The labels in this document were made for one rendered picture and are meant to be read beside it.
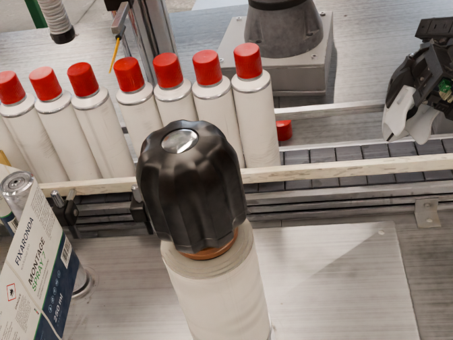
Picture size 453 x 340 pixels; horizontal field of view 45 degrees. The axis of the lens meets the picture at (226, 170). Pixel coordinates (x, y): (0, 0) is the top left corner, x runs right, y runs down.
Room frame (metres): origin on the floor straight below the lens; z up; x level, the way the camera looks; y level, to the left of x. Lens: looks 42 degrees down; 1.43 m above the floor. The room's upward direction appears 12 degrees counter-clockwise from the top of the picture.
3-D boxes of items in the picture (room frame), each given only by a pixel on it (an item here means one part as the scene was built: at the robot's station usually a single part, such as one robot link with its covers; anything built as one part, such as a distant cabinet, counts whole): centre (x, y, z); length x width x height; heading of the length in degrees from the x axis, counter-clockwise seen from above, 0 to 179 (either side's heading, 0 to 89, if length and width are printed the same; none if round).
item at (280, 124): (0.73, -0.11, 0.85); 0.03 x 0.03 x 0.03
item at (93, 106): (0.64, 0.16, 0.98); 0.05 x 0.05 x 0.20
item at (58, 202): (0.58, 0.23, 0.89); 0.06 x 0.03 x 0.12; 169
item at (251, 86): (0.60, -0.05, 0.98); 0.05 x 0.05 x 0.20
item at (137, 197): (0.54, 0.12, 0.89); 0.03 x 0.03 x 0.12; 79
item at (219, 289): (0.33, 0.03, 1.03); 0.09 x 0.09 x 0.30
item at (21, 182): (0.46, 0.22, 0.97); 0.05 x 0.05 x 0.19
